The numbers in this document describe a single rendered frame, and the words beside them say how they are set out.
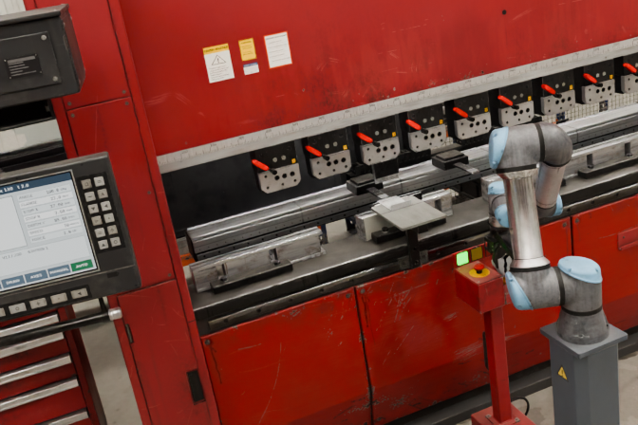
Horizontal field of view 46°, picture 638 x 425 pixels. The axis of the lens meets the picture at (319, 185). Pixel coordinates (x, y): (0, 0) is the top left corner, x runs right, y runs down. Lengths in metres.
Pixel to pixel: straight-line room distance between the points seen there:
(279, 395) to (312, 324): 0.29
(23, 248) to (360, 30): 1.37
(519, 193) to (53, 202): 1.27
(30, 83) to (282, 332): 1.35
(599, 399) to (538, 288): 0.41
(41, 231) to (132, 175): 0.48
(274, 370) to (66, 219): 1.18
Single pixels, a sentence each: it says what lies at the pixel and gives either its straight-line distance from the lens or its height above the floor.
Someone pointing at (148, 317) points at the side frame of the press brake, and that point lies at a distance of 2.47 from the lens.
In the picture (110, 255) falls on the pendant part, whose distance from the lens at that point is 1.93.
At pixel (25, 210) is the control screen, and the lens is 1.91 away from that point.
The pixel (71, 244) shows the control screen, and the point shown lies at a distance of 1.92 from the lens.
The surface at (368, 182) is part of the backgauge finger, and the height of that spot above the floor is 1.02.
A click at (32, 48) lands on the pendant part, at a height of 1.87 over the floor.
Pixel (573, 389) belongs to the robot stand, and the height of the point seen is 0.63.
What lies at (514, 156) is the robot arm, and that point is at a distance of 2.20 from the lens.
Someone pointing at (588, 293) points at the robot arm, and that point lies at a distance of 2.28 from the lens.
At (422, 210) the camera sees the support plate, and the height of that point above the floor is 1.00.
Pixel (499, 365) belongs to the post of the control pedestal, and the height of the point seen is 0.38.
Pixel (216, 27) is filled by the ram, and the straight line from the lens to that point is 2.51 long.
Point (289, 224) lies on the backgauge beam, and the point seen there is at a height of 0.93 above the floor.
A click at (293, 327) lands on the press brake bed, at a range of 2.75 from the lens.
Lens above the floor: 2.03
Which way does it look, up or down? 19 degrees down
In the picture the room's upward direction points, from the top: 10 degrees counter-clockwise
